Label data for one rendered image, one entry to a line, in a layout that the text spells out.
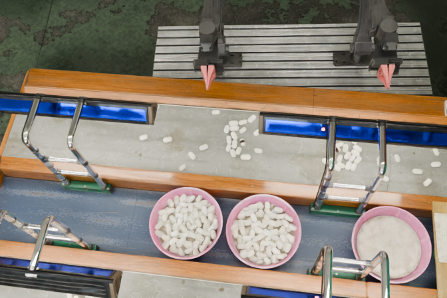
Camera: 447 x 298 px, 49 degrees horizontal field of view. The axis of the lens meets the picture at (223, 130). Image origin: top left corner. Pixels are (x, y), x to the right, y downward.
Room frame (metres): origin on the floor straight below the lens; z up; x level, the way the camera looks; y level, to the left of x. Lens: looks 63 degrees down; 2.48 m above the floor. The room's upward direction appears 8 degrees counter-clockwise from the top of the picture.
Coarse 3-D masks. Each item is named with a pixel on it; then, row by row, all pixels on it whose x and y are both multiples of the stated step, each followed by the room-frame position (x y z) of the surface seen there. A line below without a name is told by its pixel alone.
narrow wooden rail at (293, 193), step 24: (0, 168) 0.85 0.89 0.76; (24, 168) 0.84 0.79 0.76; (48, 168) 0.82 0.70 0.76; (72, 168) 0.81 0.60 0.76; (96, 168) 0.79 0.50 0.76; (120, 168) 0.78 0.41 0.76; (216, 192) 0.64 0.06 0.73; (240, 192) 0.61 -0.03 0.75; (264, 192) 0.60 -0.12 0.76; (288, 192) 0.58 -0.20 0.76; (312, 192) 0.57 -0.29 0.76; (336, 192) 0.56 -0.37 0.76; (360, 192) 0.54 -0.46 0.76; (384, 192) 0.53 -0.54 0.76
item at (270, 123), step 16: (272, 112) 0.74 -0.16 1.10; (272, 128) 0.70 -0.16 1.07; (288, 128) 0.69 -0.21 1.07; (304, 128) 0.68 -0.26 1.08; (320, 128) 0.67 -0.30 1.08; (352, 128) 0.65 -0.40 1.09; (368, 128) 0.64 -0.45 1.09; (400, 128) 0.62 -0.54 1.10; (416, 128) 0.61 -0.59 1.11; (432, 128) 0.60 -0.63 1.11; (400, 144) 0.59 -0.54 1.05; (416, 144) 0.58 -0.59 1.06; (432, 144) 0.57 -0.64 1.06
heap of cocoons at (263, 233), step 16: (256, 208) 0.55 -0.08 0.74; (272, 208) 0.54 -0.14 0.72; (240, 224) 0.50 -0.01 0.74; (256, 224) 0.49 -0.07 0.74; (272, 224) 0.48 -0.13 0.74; (288, 224) 0.47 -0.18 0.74; (240, 240) 0.44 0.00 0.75; (256, 240) 0.43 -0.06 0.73; (272, 240) 0.43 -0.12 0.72; (288, 240) 0.42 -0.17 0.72; (256, 256) 0.38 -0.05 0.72; (272, 256) 0.37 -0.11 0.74
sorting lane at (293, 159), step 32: (32, 128) 1.02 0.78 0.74; (64, 128) 1.00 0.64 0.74; (96, 128) 0.98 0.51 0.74; (128, 128) 0.96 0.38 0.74; (160, 128) 0.94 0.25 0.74; (192, 128) 0.91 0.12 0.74; (256, 128) 0.87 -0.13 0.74; (96, 160) 0.84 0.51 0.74; (128, 160) 0.82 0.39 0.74; (160, 160) 0.80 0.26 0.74; (192, 160) 0.78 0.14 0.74; (224, 160) 0.76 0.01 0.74; (256, 160) 0.74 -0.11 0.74; (288, 160) 0.72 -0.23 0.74; (320, 160) 0.70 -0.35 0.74; (416, 160) 0.64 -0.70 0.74; (416, 192) 0.52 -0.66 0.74
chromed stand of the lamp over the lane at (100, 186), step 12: (36, 96) 0.92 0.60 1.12; (84, 96) 0.90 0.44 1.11; (36, 108) 0.87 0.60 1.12; (72, 120) 0.81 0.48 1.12; (24, 132) 0.79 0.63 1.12; (72, 132) 0.76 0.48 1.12; (72, 144) 0.73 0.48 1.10; (48, 156) 0.77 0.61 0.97; (60, 180) 0.76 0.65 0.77; (72, 180) 0.78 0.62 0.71; (96, 180) 0.72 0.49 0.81; (108, 192) 0.72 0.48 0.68
